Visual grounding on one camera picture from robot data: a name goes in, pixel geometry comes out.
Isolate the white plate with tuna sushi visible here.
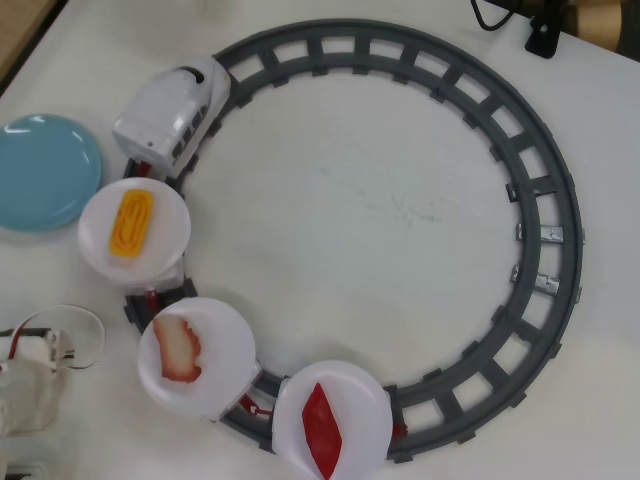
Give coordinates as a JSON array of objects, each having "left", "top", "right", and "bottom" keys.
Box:
[{"left": 271, "top": 360, "right": 393, "bottom": 480}]

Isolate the grey circular toy train track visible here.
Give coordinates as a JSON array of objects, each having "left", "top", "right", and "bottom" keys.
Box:
[{"left": 122, "top": 18, "right": 586, "bottom": 464}]

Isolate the blue dish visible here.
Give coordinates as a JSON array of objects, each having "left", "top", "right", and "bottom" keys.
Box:
[{"left": 0, "top": 113, "right": 105, "bottom": 234}]

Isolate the white flat ribbon cable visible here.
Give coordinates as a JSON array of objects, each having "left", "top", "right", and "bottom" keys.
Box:
[{"left": 12, "top": 304, "right": 107, "bottom": 372}]

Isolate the brown cardboard object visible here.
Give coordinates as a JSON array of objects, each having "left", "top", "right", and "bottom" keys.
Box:
[{"left": 564, "top": 0, "right": 640, "bottom": 54}]

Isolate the white Shinkansen toy locomotive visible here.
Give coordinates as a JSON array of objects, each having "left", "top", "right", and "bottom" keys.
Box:
[{"left": 112, "top": 53, "right": 232, "bottom": 179}]

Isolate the black cable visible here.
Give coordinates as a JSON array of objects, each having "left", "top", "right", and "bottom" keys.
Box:
[{"left": 469, "top": 0, "right": 517, "bottom": 31}]

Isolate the white plate with shrimp sushi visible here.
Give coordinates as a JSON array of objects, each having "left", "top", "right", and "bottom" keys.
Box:
[{"left": 136, "top": 297, "right": 256, "bottom": 419}]

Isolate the yellow egg sushi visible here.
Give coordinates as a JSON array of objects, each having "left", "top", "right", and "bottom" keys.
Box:
[{"left": 108, "top": 188, "right": 155, "bottom": 260}]

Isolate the white plate with egg sushi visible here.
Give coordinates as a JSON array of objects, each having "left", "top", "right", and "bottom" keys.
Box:
[{"left": 78, "top": 178, "right": 192, "bottom": 290}]

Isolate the red tuna sushi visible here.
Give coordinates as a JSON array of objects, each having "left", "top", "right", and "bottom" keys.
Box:
[{"left": 301, "top": 382, "right": 346, "bottom": 480}]

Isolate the black table clamp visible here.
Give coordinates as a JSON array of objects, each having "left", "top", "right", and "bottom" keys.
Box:
[{"left": 523, "top": 14, "right": 564, "bottom": 60}]

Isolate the red and white shrimp sushi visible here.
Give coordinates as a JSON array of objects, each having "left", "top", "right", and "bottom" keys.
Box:
[{"left": 152, "top": 317, "right": 204, "bottom": 385}]

